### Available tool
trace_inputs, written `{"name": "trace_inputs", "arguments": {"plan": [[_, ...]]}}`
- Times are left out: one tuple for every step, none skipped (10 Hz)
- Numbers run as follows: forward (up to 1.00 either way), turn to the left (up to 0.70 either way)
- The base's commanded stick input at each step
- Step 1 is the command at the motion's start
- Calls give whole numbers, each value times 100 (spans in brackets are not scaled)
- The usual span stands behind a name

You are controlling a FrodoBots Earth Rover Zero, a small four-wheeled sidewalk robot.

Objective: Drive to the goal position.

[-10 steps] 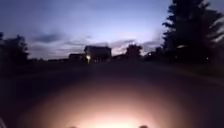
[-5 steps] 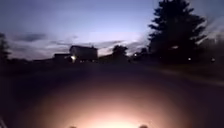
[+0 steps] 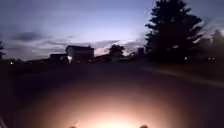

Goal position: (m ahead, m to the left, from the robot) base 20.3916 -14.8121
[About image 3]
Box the dark asphalt road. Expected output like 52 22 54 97
0 63 224 128

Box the two-storey building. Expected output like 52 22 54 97
65 44 95 64

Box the small low building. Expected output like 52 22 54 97
49 53 68 64

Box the tall conifer tree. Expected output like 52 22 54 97
144 0 205 63

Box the pale roadside ground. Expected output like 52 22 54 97
139 61 224 88

